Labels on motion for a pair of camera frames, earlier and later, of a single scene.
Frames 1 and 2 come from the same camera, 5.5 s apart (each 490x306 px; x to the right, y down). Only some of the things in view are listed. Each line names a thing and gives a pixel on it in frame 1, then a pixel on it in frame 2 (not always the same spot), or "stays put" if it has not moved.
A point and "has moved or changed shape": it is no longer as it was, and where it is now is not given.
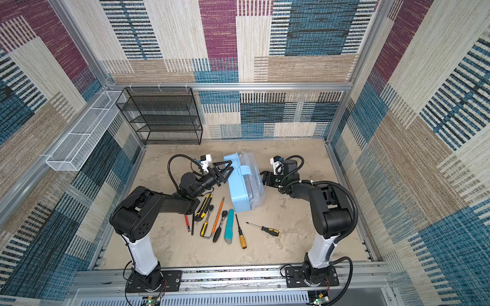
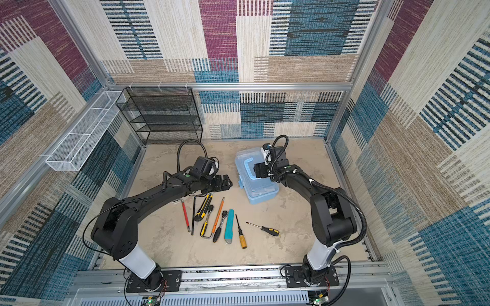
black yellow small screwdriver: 270,231 stays put
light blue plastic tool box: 245,182 has moved or changed shape
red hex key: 187,222 stays put
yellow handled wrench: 210,208 stays put
